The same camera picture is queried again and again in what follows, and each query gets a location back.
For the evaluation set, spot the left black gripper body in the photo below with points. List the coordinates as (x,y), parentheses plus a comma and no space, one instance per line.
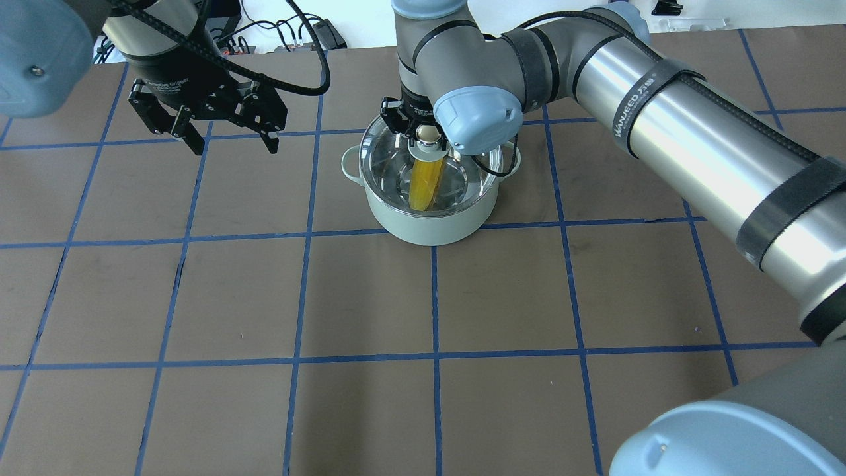
(173,78)

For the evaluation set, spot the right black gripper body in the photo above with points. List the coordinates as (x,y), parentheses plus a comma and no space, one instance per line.
(416,112)

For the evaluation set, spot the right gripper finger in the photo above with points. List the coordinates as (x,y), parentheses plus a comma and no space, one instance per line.
(395,117)

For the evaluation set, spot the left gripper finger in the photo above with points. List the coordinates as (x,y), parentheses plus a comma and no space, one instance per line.
(259,108)
(159,121)

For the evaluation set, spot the yellow corn cob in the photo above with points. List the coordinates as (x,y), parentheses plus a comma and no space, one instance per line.
(425,182)

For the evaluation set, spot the glass pot lid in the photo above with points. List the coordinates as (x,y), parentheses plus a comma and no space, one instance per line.
(386,159)

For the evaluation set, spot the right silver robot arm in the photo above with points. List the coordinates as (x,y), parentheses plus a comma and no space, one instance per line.
(781,204)

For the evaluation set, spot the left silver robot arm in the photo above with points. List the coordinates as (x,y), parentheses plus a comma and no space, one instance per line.
(46,47)

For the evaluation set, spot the pale green cooking pot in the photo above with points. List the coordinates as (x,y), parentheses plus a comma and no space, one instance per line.
(425,231)

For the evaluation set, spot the power strip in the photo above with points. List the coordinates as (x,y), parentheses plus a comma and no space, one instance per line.
(243,48)

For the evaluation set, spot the black power adapter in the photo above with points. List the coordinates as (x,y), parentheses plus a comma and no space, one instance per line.
(327,34)

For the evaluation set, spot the brown paper table mat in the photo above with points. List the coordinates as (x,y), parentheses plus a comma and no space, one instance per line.
(242,313)

